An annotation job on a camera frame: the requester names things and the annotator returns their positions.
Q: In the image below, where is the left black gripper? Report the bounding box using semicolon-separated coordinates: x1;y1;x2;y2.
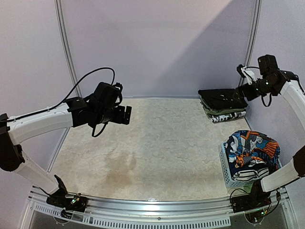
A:
95;105;132;125

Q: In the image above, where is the black garment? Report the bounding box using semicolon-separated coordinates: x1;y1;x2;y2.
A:
198;89;248;110

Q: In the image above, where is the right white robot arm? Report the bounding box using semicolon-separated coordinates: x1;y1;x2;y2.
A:
237;64;305;208

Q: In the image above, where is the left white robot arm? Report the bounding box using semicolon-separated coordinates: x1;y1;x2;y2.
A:
0;83;132;207

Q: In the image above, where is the folded green shirt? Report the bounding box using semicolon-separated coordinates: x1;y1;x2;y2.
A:
201;103;246;115

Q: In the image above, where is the folded black white shirt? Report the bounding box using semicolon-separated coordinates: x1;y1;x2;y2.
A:
207;111;246;123

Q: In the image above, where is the blue orange patterned cloth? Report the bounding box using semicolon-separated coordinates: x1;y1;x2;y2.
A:
224;130;280;171

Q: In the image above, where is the white striped cloth in basket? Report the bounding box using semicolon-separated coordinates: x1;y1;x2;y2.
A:
231;168;269;182

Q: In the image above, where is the light blue plastic basket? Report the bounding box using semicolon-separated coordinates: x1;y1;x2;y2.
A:
220;142;279;187

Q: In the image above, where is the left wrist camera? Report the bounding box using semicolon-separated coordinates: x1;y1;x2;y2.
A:
90;82;120;107

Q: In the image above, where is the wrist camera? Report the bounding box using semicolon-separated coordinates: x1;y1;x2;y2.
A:
257;54;279;75
90;82;120;107

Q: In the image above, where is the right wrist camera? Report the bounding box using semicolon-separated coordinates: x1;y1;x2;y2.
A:
257;54;279;75

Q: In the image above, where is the right aluminium frame post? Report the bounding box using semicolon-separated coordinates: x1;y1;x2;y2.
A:
235;0;262;94

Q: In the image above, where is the aluminium frame post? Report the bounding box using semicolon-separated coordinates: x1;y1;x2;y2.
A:
54;0;78;86
235;0;262;94

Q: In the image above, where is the aluminium front rail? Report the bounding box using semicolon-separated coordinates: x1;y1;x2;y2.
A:
20;187;298;229

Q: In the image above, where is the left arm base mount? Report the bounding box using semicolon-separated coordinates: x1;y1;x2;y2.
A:
46;175;89;212

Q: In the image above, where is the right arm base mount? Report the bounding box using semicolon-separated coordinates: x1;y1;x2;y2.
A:
229;188;271;213

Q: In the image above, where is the left aluminium frame post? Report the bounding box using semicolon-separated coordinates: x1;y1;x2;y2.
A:
54;0;78;86

